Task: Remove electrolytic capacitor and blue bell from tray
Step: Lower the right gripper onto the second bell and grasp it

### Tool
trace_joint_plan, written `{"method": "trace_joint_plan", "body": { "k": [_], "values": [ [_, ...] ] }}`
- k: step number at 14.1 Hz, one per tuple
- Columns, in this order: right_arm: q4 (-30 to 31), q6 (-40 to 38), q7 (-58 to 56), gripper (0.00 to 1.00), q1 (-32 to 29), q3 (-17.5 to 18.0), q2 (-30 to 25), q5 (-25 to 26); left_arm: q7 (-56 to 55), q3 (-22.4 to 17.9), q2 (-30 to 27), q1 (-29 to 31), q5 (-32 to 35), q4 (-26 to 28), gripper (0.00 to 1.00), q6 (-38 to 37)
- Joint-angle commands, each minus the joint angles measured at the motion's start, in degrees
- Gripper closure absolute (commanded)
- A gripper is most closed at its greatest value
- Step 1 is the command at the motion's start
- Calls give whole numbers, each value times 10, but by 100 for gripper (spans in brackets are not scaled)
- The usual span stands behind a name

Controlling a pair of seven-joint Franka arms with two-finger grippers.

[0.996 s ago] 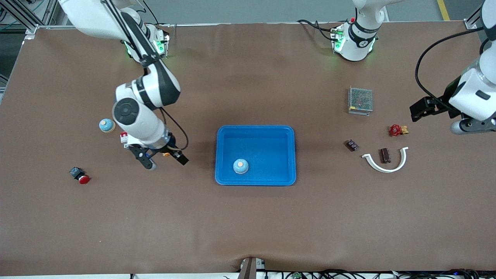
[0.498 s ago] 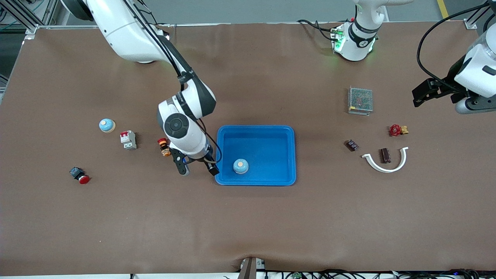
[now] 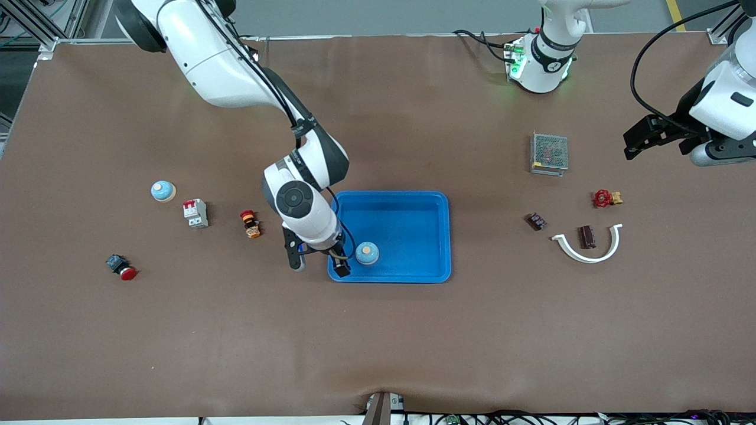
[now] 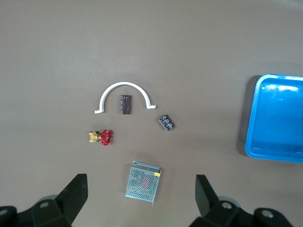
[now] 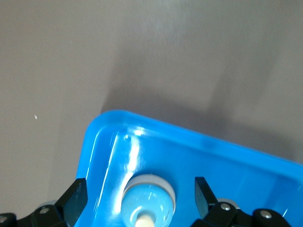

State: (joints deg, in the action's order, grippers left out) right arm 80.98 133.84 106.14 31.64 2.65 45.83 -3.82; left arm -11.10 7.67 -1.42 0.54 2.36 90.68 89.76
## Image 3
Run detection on blue plastic tray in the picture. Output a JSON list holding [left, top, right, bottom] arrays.
[[327, 190, 452, 283]]

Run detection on metal mesh power supply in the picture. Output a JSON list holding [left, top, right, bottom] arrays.
[[530, 132, 569, 177]]

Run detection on white red circuit breaker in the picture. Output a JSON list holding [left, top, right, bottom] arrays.
[[183, 199, 209, 230]]

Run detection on white curved plastic clamp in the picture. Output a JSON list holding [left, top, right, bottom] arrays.
[[551, 223, 624, 264]]

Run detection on red mushroom push button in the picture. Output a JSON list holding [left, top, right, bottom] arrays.
[[105, 254, 138, 282]]

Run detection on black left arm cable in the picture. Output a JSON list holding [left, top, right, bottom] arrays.
[[630, 0, 756, 122]]

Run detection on orange emergency stop switch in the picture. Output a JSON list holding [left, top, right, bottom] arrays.
[[239, 209, 262, 239]]

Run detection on grey metal mount bracket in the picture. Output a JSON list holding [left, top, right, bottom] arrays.
[[361, 391, 406, 425]]

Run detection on black base power cables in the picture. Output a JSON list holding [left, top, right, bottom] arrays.
[[452, 28, 516, 63]]

